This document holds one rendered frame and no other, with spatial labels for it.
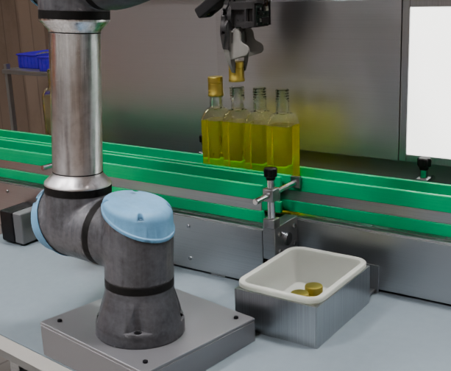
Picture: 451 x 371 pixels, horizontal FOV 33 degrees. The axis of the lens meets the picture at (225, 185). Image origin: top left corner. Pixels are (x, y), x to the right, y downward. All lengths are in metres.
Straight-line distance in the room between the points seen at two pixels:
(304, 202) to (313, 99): 0.26
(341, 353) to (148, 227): 0.40
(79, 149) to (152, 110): 0.80
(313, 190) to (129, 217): 0.52
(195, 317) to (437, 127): 0.65
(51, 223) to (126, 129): 0.86
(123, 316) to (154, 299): 0.06
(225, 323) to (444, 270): 0.44
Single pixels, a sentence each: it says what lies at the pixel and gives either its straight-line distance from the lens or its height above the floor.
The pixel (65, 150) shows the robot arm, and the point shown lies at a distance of 1.27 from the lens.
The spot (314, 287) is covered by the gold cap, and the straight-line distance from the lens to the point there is 1.42.
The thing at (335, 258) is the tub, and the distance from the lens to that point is 1.51.
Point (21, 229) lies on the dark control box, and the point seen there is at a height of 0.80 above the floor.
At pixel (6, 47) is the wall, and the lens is 6.61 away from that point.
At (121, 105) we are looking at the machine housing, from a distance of 2.11.
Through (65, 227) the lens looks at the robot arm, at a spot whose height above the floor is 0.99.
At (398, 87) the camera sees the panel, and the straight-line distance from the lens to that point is 1.64.
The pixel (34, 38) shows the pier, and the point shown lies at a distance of 5.77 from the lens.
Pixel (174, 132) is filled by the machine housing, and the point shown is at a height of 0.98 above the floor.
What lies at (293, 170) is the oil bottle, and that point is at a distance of 1.64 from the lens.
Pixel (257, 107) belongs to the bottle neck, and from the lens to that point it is 1.65.
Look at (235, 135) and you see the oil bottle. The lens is 1.67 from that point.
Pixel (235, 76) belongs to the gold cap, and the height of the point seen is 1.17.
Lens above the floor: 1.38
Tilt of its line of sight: 16 degrees down
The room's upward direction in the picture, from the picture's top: 2 degrees counter-clockwise
